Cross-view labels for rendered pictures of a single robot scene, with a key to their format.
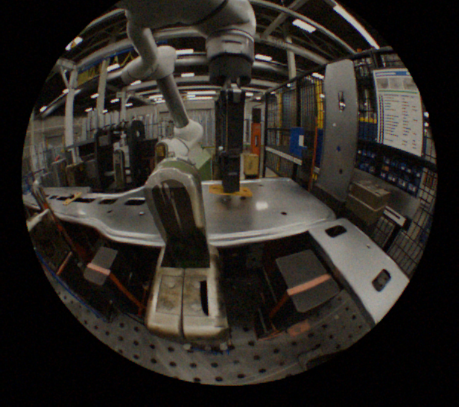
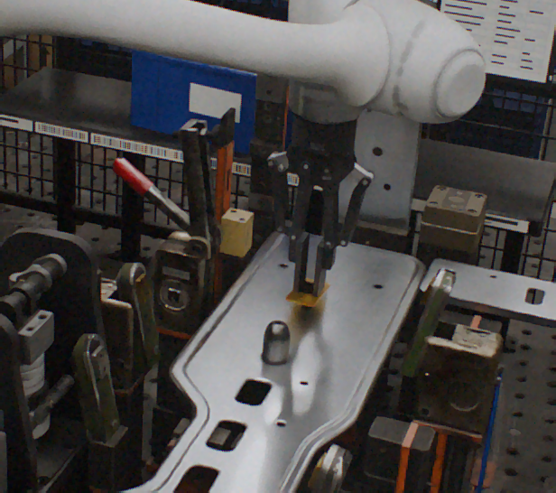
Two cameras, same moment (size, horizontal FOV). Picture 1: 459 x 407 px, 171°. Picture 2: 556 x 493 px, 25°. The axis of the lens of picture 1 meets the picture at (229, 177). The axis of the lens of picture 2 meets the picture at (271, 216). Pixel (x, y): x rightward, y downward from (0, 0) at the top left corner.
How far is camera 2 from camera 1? 145 cm
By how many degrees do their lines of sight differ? 61
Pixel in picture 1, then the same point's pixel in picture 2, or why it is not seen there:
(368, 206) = (463, 231)
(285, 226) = (402, 298)
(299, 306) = not seen: hidden behind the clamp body
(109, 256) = (388, 423)
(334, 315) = (507, 432)
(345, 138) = (393, 134)
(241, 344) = not seen: outside the picture
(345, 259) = (481, 295)
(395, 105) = not seen: outside the picture
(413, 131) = (525, 35)
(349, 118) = not seen: hidden behind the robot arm
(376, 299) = (542, 310)
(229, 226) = (372, 325)
